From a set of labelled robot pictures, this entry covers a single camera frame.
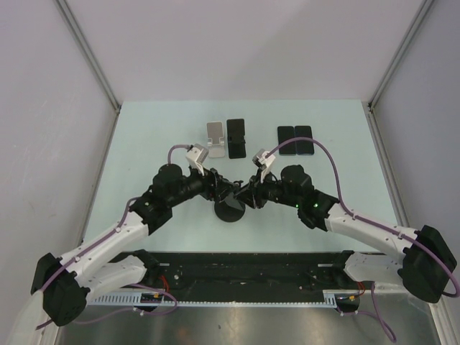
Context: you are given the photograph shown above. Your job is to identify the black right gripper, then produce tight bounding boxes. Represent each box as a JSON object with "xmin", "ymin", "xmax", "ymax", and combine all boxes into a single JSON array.
[{"xmin": 235, "ymin": 167, "xmax": 301, "ymax": 208}]

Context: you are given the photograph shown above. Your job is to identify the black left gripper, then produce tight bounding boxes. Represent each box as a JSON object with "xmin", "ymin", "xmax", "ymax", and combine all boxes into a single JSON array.
[{"xmin": 167, "ymin": 161, "xmax": 236, "ymax": 208}]

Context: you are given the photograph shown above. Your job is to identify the blue smartphone dark screen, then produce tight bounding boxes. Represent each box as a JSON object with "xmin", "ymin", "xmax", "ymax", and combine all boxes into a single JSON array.
[{"xmin": 294, "ymin": 125, "xmax": 315, "ymax": 155}]

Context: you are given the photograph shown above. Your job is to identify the teal smartphone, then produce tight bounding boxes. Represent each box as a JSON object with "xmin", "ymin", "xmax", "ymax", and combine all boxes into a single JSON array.
[{"xmin": 277, "ymin": 126, "xmax": 296, "ymax": 156}]

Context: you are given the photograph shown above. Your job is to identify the white folding phone stand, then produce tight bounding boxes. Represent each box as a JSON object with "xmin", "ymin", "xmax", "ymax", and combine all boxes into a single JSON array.
[{"xmin": 206, "ymin": 121, "xmax": 226, "ymax": 158}]

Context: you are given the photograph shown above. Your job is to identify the black round-base phone stand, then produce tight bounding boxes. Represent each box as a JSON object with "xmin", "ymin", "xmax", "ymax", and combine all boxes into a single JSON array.
[{"xmin": 213, "ymin": 201, "xmax": 246, "ymax": 223}]

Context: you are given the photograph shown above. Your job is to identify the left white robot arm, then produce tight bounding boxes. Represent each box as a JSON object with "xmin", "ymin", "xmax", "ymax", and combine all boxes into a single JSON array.
[{"xmin": 31, "ymin": 164, "xmax": 241, "ymax": 326}]

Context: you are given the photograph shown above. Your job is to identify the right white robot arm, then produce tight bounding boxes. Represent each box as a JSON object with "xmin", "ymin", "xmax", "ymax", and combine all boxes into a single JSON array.
[{"xmin": 236, "ymin": 165, "xmax": 457, "ymax": 303}]

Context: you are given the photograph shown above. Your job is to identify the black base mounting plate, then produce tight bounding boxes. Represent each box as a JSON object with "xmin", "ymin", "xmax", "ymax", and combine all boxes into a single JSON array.
[{"xmin": 141, "ymin": 251, "xmax": 371, "ymax": 302}]

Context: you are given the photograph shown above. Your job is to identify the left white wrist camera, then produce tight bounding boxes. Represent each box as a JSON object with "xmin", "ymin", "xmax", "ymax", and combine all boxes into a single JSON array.
[{"xmin": 185, "ymin": 144, "xmax": 209, "ymax": 176}]

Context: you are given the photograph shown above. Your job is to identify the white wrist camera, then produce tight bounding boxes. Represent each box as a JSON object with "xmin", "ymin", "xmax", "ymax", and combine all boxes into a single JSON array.
[
  {"xmin": 185, "ymin": 144, "xmax": 209, "ymax": 176},
  {"xmin": 252, "ymin": 149, "xmax": 275, "ymax": 182}
]

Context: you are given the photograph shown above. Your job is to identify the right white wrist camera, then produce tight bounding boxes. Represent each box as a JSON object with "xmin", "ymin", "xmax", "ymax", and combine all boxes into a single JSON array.
[{"xmin": 252, "ymin": 149, "xmax": 275, "ymax": 182}]

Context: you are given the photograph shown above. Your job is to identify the right aluminium corner post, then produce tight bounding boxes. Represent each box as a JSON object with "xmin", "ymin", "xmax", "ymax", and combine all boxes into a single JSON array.
[{"xmin": 366, "ymin": 0, "xmax": 438, "ymax": 109}]

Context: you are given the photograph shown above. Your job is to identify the aluminium corner post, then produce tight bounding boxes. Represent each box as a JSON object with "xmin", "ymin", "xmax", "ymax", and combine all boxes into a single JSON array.
[
  {"xmin": 53, "ymin": 0, "xmax": 121, "ymax": 114},
  {"xmin": 366, "ymin": 0, "xmax": 438, "ymax": 109}
]

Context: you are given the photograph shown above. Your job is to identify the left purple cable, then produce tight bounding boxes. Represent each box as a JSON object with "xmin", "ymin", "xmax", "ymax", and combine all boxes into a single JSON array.
[{"xmin": 34, "ymin": 144, "xmax": 191, "ymax": 331}]

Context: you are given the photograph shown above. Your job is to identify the purple cable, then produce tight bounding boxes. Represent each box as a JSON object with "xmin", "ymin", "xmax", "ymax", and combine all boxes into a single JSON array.
[
  {"xmin": 265, "ymin": 138, "xmax": 460, "ymax": 341},
  {"xmin": 34, "ymin": 144, "xmax": 191, "ymax": 331}
]

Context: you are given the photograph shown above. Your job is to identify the white slotted cable duct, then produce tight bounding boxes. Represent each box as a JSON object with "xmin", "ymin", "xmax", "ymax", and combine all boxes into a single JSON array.
[{"xmin": 86, "ymin": 290, "xmax": 339, "ymax": 307}]

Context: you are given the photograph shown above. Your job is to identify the left aluminium corner post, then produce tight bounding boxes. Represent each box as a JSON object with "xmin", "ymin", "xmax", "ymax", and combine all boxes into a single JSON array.
[{"xmin": 53, "ymin": 0, "xmax": 121, "ymax": 114}]

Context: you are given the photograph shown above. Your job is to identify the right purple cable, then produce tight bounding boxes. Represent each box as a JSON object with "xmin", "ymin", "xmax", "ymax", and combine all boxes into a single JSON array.
[{"xmin": 265, "ymin": 138, "xmax": 460, "ymax": 341}]

